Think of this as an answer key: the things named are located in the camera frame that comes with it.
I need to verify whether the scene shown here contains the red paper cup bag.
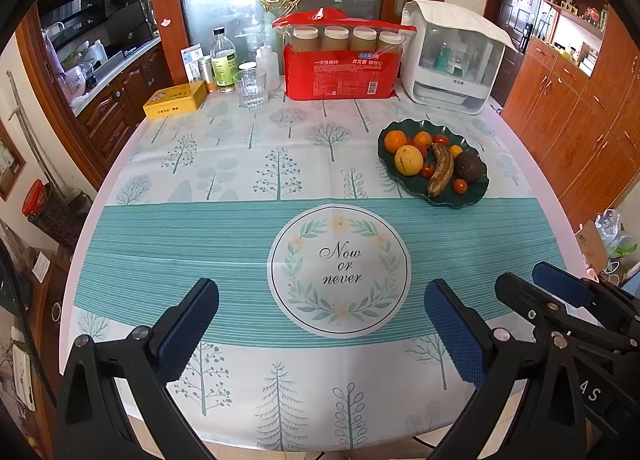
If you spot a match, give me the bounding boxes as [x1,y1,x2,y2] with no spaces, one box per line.
[272,9,417,101]

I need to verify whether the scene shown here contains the wooden kitchen counter cabinet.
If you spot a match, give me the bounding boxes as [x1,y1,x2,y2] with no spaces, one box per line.
[75,35,173,161]

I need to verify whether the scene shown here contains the blue white carton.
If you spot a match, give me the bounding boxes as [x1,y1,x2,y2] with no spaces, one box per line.
[180,44,205,84]

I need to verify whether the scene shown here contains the wooden picture frame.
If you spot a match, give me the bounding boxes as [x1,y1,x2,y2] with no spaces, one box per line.
[0,123,26,201]

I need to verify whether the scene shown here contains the white countertop appliance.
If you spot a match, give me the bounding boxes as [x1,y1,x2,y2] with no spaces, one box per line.
[400,0,518,115]

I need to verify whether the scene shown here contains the large yellow citrus fruit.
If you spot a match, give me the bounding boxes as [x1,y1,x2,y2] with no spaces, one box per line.
[394,144,425,176]

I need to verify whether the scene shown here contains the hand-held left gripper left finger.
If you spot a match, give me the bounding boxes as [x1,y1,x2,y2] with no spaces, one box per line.
[52,277,221,460]

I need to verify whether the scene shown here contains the yellow tin box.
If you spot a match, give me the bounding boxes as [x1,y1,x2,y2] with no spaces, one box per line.
[143,81,208,119]

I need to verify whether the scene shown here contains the dark green scalloped plate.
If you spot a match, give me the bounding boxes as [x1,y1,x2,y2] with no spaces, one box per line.
[377,119,490,209]

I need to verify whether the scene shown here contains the clear plastic bag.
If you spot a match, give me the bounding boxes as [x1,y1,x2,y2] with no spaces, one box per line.
[595,209,638,258]

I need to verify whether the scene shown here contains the clear bottle green label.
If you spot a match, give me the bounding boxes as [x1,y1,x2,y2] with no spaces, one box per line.
[210,27,240,92]

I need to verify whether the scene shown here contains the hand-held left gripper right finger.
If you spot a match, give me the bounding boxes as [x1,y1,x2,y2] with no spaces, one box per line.
[424,279,593,460]

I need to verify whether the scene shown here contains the small metal can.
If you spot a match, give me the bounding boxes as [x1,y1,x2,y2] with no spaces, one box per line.
[197,56,214,92]

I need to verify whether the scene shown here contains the cardboard box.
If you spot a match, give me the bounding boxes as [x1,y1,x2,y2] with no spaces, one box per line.
[577,220,608,271]

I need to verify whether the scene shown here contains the overripe brown banana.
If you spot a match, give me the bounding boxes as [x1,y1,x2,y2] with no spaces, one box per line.
[426,143,455,198]

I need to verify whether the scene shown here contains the dark brown avocado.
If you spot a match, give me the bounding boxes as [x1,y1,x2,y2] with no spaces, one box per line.
[453,152,486,182]

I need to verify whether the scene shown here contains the clear glass tumbler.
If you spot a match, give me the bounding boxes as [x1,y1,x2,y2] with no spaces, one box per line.
[233,68,268,110]

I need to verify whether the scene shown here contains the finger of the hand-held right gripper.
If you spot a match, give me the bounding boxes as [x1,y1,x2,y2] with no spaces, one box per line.
[531,261,640,336]
[494,271,636,356]

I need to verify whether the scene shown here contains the white squeeze bottle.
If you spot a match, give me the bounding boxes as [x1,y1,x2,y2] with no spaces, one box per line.
[235,33,282,91]

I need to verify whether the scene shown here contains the wooden wall cabinets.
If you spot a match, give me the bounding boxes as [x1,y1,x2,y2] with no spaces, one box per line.
[500,0,640,241]

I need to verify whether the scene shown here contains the tree print tablecloth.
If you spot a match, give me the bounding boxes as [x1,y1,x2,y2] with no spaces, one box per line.
[65,73,591,453]

